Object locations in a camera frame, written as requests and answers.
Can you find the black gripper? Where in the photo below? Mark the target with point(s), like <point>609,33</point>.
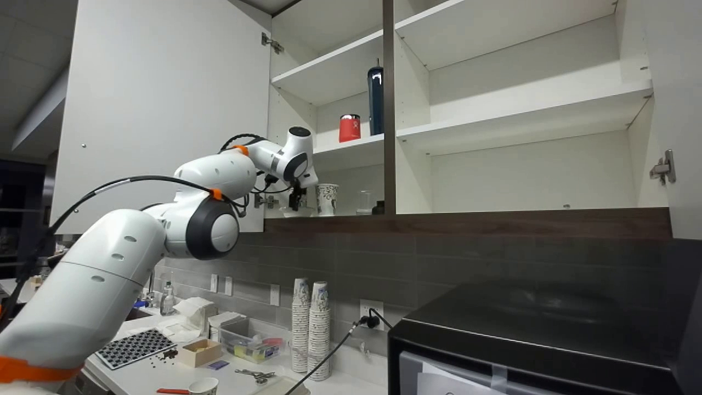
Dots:
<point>297,198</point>

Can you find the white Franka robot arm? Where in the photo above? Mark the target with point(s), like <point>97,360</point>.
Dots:
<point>110,271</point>

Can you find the patterned paper cup green emblem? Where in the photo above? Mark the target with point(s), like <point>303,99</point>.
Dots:
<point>328,198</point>

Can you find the red cup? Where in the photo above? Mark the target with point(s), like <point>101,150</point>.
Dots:
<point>350,127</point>

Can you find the white cupboard door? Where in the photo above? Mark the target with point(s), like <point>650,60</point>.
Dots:
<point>160,94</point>
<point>675,88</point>

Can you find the metal door hinge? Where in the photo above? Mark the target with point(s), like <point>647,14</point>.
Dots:
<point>264,198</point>
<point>273,43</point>
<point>663,167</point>

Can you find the small black object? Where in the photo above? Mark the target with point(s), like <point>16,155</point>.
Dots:
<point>378,209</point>

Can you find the dark blue tumbler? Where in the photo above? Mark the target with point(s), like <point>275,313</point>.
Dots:
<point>376,99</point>

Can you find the clear plastic container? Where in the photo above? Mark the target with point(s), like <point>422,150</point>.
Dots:
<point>244,341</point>

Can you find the crumpled white paper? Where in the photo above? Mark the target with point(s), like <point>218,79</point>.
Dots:
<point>194,311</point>

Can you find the small clear bottle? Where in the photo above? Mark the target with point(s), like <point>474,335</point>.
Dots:
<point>168,299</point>

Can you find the metal keys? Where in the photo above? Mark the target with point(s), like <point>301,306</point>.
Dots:
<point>255,375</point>

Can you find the small wooden box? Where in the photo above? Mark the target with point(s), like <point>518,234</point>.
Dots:
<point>198,352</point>

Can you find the blue square sticker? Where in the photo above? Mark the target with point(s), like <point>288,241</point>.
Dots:
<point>218,363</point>

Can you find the black white calibration board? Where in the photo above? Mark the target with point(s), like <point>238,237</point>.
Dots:
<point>135,348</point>

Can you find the orange stick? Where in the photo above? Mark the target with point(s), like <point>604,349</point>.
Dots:
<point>172,392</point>

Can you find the dark shelf unit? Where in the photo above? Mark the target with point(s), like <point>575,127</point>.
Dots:
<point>22,220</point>

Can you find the black microwave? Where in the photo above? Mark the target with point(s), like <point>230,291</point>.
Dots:
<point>541,329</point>

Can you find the wide orange band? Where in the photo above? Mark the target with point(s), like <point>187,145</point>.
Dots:
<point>35,369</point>

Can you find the white wall cupboard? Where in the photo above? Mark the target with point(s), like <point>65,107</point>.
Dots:
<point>511,111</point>

